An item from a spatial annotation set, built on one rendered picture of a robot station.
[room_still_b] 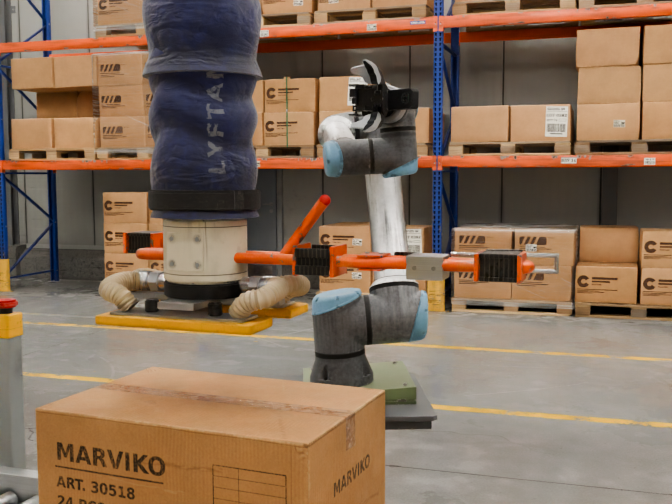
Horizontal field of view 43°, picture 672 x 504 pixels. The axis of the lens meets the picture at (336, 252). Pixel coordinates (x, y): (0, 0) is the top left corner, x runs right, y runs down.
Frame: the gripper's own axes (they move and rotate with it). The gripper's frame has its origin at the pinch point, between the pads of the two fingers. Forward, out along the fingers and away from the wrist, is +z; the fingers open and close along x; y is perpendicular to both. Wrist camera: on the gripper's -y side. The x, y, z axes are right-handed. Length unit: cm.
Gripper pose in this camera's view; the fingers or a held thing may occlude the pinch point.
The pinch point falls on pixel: (367, 95)
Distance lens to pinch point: 185.3
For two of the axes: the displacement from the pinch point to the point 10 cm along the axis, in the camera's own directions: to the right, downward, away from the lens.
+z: -3.3, 0.9, -9.4
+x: 0.0, -10.0, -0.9
